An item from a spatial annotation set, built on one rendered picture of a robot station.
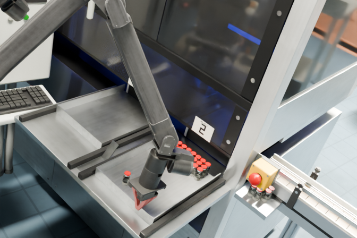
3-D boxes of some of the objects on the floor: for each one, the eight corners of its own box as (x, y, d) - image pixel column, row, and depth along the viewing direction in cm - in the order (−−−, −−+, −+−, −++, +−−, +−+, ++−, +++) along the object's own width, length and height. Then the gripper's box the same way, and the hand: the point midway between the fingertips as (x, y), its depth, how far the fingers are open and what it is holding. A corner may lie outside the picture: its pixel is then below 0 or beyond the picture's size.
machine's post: (173, 312, 198) (407, -249, 90) (183, 321, 196) (435, -245, 87) (164, 320, 194) (399, -259, 85) (173, 330, 191) (428, -256, 82)
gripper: (158, 156, 124) (142, 196, 130) (133, 164, 116) (117, 206, 122) (174, 171, 120) (156, 211, 127) (149, 179, 113) (132, 222, 119)
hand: (137, 206), depth 124 cm, fingers closed
